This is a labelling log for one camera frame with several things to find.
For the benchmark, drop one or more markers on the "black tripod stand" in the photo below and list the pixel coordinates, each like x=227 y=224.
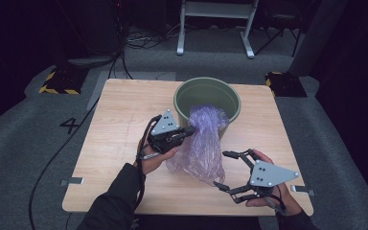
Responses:
x=279 y=32

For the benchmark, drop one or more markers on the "person's left hand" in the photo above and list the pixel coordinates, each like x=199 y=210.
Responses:
x=151 y=161

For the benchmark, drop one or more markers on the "green plastic bucket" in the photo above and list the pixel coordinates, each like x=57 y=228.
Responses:
x=204 y=92

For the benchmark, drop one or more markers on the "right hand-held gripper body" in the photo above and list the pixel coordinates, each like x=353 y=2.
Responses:
x=268 y=174

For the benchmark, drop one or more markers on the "white metal stand frame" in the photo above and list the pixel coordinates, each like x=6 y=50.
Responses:
x=215 y=9

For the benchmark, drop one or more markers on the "purple plastic bag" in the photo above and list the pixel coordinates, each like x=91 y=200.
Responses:
x=204 y=143

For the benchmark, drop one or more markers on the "yellow black striped stand base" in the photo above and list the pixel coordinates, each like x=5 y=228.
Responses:
x=286 y=84
x=62 y=81

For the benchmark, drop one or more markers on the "metal table bracket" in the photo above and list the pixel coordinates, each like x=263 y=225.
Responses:
x=72 y=181
x=303 y=190

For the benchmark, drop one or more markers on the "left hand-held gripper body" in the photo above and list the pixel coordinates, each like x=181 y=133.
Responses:
x=166 y=127

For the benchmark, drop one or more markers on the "person's right hand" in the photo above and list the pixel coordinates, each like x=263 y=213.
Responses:
x=287 y=199

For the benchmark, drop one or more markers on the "grey curtain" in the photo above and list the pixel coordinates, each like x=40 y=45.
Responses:
x=319 y=35

